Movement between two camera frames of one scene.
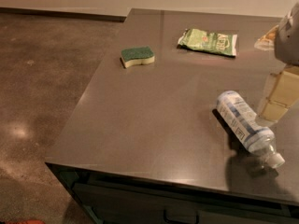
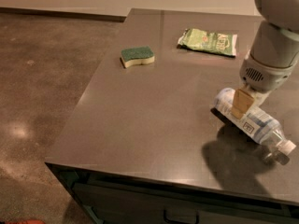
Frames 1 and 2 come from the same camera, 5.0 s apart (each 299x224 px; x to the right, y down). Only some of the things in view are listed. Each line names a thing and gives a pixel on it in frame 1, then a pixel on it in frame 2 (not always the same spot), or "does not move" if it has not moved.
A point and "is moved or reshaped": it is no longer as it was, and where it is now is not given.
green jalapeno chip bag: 216,42 does not move
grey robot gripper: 288,41 -> 263,77
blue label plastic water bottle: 246,129 is moved or reshaped
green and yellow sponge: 138,55 does not move
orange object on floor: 30,221 does not move
